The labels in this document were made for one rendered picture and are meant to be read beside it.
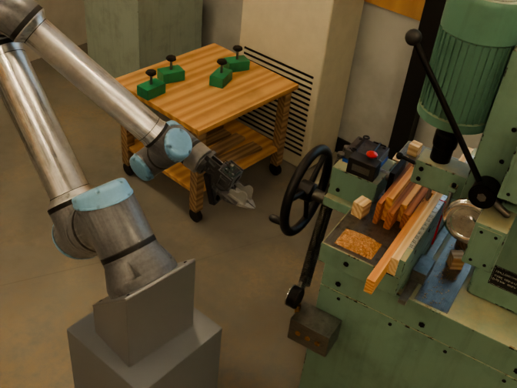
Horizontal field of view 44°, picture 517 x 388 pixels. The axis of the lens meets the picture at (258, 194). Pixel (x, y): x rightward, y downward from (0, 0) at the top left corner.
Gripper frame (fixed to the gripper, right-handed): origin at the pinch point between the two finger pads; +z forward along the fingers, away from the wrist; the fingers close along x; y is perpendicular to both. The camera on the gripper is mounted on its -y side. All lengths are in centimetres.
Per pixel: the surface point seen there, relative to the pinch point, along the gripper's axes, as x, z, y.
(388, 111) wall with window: 146, 5, -35
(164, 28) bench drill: 122, -116, -63
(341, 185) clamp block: 0.5, 18.5, 29.3
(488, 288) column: -6, 63, 38
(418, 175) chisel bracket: 2, 33, 46
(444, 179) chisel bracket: 2, 38, 50
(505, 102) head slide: -2, 36, 77
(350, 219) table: -9.7, 26.1, 30.6
